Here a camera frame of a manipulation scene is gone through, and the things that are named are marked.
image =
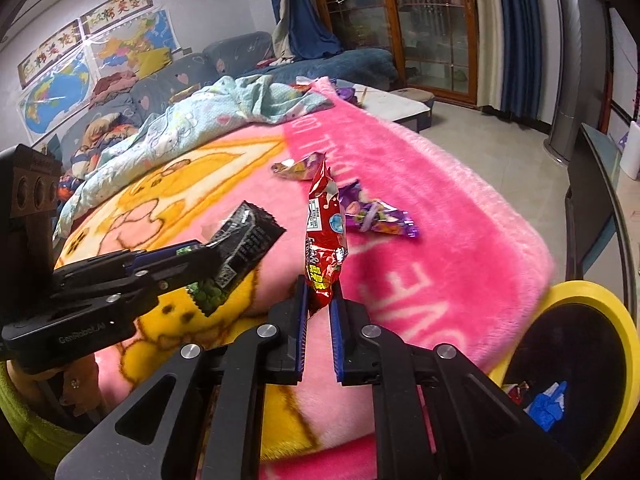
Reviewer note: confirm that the white vase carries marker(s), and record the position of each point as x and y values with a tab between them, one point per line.
632	152

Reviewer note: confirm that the black snack packet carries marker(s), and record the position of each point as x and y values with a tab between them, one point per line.
240	240

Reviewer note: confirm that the wooden glass sliding door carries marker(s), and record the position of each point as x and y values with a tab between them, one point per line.
400	25

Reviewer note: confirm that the grey patterned sofa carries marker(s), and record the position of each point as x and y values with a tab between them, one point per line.
200	67

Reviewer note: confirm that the person's left hand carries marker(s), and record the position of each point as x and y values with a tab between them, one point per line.
75	385

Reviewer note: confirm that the gold crumpled wrapper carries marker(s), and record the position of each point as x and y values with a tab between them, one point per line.
297	166

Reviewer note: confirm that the world map poster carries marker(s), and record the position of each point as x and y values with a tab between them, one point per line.
55	92

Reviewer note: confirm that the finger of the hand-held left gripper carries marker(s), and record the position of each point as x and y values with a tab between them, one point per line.
115	262
190	270

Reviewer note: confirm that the framed calligraphy scroll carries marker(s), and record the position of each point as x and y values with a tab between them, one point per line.
115	10
50	55

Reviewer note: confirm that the pile of red clothes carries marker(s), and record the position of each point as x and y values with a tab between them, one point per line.
115	87

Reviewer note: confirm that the grey tv cabinet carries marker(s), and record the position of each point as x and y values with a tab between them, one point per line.
595	190

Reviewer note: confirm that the dark blue plush blanket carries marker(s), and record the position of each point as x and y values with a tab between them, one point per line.
345	62

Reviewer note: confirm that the red snack packet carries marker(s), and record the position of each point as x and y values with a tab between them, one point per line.
325	230

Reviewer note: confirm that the yellow-green trash bin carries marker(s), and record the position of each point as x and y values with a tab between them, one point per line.
25	435

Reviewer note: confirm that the purple snack wrapper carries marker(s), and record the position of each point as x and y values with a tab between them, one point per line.
385	217

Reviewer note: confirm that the pink plush blanket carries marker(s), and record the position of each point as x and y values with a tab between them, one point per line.
425	185

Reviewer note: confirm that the purple crumpled bag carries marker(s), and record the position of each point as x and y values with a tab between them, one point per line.
346	94

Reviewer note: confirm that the yellow trash bin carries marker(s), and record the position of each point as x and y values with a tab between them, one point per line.
590	292

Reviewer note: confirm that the blue plastic bag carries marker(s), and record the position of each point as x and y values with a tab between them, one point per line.
550	405

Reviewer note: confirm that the round grey stool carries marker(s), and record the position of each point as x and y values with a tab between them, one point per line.
412	94

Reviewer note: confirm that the blue curtain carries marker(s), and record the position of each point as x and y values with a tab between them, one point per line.
517	35
305	10

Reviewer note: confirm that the white coffee table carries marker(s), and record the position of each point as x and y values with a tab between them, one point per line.
395	109

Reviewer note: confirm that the red printed wrapper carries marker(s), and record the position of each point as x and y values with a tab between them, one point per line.
520	392

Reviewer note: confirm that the grey tower air conditioner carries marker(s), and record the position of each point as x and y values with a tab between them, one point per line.
565	60

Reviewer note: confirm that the yellow country map poster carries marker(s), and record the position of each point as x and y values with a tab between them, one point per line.
125	40

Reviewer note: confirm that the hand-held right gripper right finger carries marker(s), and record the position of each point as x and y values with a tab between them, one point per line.
337	335

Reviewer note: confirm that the colourful crumpled clothes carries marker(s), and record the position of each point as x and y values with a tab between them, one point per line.
100	132

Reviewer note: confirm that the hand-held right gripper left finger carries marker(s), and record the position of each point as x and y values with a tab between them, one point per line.
300	330

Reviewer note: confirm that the light blue printed quilt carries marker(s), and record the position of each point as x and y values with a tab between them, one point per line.
200	120

